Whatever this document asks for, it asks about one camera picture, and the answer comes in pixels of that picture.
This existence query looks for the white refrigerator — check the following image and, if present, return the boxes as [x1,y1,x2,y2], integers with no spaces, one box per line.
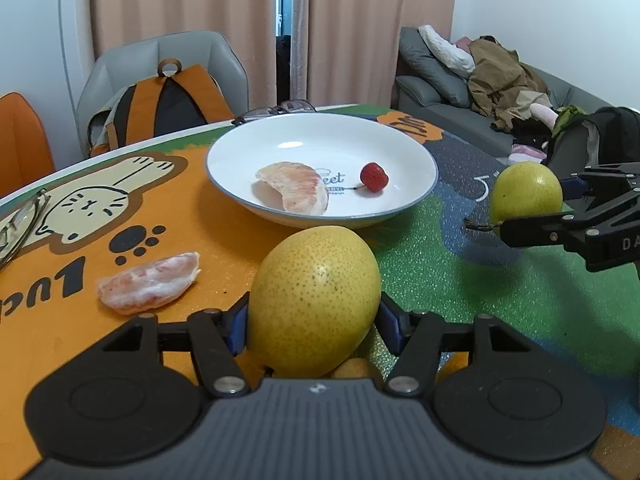
[58,0,94,110]

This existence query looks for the grey sofa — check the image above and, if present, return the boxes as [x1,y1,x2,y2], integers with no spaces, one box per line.
[392,27,616,158]

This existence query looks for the white pillow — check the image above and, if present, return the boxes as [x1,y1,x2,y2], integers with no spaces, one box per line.
[418,24,475,79]

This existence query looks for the large orange tangerine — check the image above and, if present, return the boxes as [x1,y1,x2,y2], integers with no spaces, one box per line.
[435,352,470,384]

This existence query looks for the pink curtain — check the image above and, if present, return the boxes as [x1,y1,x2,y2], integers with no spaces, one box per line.
[90,0,454,106]

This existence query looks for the brown jacket on sofa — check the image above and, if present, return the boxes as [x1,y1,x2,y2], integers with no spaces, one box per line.
[468,37,552,132]

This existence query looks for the orange black backpack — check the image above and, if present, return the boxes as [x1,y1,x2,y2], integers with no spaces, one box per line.
[89,58,234,156]

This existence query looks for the white ceramic bowl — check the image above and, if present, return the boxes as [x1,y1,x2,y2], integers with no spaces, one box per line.
[206,110,442,229]

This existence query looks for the small orange tangerine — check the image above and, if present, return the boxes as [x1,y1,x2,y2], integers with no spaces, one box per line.
[329,358,383,388]

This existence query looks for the small pomelo segment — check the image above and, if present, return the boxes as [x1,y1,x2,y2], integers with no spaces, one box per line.
[96,252,201,315]

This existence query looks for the red lychee berry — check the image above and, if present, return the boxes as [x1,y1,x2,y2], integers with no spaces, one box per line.
[328,162,390,194]

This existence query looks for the large yellow pear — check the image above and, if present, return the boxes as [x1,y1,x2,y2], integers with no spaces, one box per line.
[246,226,382,378]

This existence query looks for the long pomelo segment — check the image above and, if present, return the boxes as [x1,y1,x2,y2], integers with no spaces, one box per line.
[255,162,329,216]

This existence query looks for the colourful cartoon table mat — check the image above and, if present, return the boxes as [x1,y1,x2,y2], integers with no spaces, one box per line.
[1,125,639,479]

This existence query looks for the orange chair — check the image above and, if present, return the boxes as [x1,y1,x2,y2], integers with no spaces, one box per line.
[0,92,55,197]

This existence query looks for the eyeglasses on mat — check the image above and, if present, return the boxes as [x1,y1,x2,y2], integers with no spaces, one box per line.
[0,188,50,270]

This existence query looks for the grey chair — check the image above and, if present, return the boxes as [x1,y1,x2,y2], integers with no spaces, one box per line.
[75,30,250,155]

